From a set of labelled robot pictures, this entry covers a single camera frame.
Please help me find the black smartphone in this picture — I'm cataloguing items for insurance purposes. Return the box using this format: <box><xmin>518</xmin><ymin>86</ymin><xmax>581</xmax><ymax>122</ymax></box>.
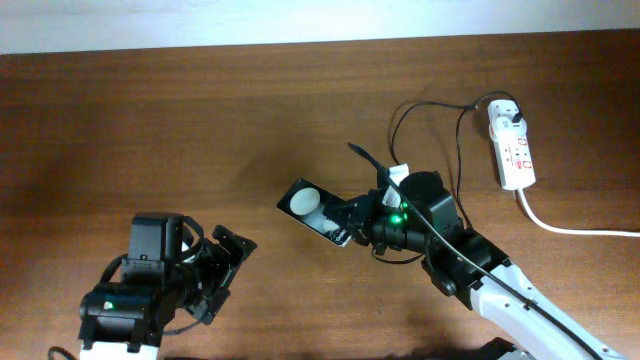
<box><xmin>277</xmin><ymin>178</ymin><xmax>351</xmax><ymax>247</ymax></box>

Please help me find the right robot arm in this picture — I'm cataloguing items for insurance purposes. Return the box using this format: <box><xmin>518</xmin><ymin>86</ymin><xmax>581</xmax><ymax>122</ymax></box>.
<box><xmin>343</xmin><ymin>172</ymin><xmax>622</xmax><ymax>359</ymax></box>

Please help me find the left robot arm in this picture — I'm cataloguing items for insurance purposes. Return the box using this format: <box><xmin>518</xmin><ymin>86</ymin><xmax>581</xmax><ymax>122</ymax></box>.
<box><xmin>78</xmin><ymin>212</ymin><xmax>257</xmax><ymax>359</ymax></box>

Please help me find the white usb charger adapter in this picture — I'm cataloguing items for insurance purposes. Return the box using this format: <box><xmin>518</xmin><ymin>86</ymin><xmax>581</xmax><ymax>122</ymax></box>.
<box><xmin>488</xmin><ymin>99</ymin><xmax>527</xmax><ymax>142</ymax></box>

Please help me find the white power strip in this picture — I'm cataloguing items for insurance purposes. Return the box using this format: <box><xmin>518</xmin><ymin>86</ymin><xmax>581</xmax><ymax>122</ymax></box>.
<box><xmin>491</xmin><ymin>133</ymin><xmax>536</xmax><ymax>191</ymax></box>

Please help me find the black charging cable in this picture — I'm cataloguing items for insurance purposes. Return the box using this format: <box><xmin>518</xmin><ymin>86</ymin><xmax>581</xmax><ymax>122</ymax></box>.
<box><xmin>388</xmin><ymin>90</ymin><xmax>525</xmax><ymax>231</ymax></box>

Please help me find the white power strip cord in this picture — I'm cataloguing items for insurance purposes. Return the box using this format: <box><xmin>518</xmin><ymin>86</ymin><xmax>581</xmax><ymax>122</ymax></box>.
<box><xmin>514</xmin><ymin>187</ymin><xmax>640</xmax><ymax>238</ymax></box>

